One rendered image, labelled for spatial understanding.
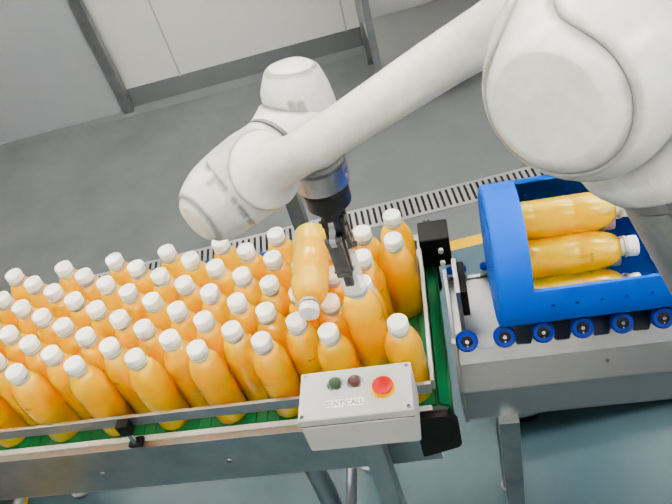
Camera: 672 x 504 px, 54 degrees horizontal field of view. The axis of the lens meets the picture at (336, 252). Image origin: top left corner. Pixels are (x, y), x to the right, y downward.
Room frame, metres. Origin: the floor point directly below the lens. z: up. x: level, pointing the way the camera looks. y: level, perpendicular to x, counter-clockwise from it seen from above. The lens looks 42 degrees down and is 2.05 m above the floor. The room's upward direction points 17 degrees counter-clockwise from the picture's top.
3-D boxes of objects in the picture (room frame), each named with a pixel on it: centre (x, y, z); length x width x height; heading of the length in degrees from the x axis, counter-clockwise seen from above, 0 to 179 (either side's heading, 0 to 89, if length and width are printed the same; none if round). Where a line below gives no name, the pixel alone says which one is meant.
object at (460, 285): (0.94, -0.23, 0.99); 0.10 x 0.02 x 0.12; 167
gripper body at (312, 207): (0.86, -0.01, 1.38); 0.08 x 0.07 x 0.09; 167
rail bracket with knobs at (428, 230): (1.14, -0.23, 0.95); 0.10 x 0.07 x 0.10; 167
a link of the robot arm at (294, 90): (0.85, 0.00, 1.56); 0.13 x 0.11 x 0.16; 132
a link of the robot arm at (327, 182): (0.86, -0.01, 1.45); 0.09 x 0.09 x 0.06
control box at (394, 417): (0.70, 0.04, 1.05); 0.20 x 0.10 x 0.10; 77
